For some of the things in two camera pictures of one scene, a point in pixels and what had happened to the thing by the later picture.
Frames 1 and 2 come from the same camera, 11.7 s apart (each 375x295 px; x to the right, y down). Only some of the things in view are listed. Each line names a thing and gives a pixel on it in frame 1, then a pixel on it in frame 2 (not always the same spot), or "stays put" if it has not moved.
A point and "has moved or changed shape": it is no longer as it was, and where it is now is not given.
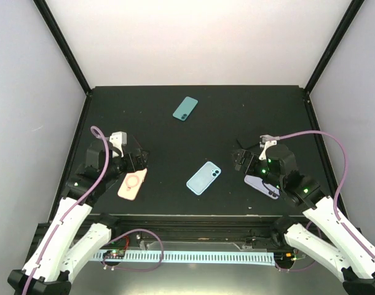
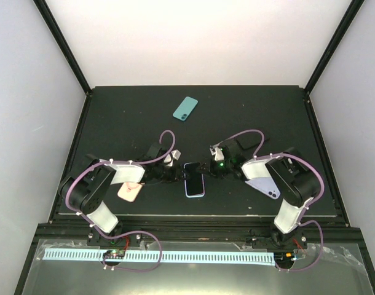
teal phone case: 185,108 stays put
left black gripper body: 131,166 -> 165,176
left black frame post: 61,40 stays put
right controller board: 284,258 stays put
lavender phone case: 257,183 stays put
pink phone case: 131,184 stays put
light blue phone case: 203,177 has moved or changed shape
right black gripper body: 251,169 -> 220,169
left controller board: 114,254 stays put
